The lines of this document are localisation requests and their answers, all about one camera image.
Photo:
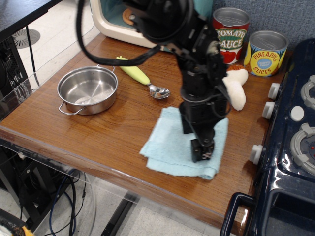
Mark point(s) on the black table leg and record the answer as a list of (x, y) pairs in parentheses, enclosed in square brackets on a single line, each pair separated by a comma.
[(118, 217)]

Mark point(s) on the plush white mushroom toy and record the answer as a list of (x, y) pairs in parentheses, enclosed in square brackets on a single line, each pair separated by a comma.
[(234, 80)]

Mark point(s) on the small stainless steel pot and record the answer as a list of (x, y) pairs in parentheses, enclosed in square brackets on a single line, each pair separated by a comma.
[(87, 90)]

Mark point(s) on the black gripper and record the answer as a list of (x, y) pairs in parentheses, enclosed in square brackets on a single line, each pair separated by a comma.
[(199, 115)]

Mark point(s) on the light blue towel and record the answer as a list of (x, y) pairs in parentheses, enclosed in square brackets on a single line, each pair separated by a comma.
[(168, 148)]

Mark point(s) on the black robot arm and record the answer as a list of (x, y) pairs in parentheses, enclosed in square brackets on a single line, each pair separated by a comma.
[(202, 73)]

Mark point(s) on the spoon with green handle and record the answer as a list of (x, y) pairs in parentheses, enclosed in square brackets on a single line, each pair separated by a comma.
[(138, 75)]

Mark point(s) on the pineapple slices can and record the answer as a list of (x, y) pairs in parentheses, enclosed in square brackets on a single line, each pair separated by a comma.
[(265, 53)]

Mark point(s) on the clear acrylic barrier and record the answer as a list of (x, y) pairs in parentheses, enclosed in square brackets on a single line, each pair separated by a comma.
[(41, 84)]

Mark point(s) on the black desk left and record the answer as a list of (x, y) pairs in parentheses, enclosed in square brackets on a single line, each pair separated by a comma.
[(16, 14)]

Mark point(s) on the toy microwave teal cream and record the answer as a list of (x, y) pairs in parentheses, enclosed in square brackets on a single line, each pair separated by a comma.
[(110, 24)]

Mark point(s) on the dark blue toy stove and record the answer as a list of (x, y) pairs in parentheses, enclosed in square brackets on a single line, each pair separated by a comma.
[(284, 200)]

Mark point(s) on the tomato sauce can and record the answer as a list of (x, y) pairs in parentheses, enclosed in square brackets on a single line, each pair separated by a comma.
[(231, 25)]

